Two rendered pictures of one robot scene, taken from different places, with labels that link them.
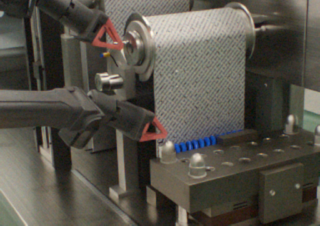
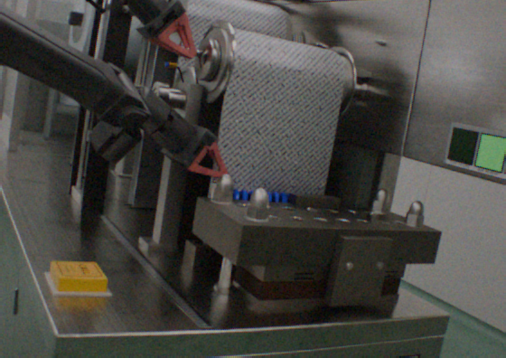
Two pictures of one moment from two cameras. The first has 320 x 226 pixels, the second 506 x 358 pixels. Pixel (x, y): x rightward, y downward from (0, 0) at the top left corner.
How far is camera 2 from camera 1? 0.36 m
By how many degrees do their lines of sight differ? 12
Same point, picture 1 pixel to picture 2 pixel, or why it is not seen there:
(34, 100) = (61, 46)
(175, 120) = (241, 160)
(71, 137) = (103, 140)
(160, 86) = (231, 108)
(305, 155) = (395, 230)
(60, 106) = (95, 72)
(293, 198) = (372, 281)
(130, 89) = (192, 111)
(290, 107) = not seen: hidden behind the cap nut
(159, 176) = (205, 218)
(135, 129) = (187, 150)
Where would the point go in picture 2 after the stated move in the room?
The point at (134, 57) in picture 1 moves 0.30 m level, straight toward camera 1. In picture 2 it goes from (206, 68) to (197, 61)
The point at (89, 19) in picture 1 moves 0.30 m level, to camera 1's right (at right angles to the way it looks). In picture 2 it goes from (162, 8) to (340, 39)
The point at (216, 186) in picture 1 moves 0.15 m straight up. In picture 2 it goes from (278, 239) to (298, 135)
